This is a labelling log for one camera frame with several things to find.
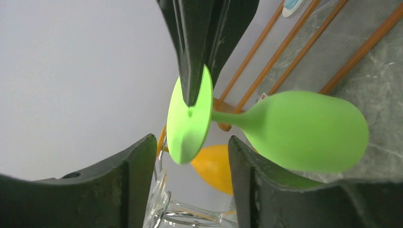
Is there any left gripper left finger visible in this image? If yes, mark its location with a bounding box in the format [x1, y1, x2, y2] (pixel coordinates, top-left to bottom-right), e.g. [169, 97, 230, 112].
[0, 134, 157, 228]

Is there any small teal white box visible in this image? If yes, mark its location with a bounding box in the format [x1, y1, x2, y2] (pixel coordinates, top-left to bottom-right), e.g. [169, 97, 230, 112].
[256, 93, 268, 103]

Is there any green plastic goblet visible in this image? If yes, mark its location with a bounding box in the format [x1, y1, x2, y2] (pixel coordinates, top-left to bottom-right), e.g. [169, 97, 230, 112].
[166, 67, 369, 173]

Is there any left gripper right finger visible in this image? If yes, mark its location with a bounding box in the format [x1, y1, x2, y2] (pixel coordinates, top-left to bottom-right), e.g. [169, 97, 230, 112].
[228, 136, 403, 228]

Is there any orange wooden shelf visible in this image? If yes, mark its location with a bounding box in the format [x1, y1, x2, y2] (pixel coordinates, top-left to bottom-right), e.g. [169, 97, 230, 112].
[216, 0, 403, 134]

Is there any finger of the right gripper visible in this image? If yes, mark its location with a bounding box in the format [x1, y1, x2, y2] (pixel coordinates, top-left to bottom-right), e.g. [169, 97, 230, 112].
[205, 0, 259, 85]
[157, 0, 221, 107]

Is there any clear glass front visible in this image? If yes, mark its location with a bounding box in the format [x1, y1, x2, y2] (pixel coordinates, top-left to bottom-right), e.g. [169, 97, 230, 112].
[142, 148, 240, 228]

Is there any orange plastic goblet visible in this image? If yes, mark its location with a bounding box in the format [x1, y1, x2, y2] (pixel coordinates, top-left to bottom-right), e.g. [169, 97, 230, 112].
[156, 125, 235, 196]

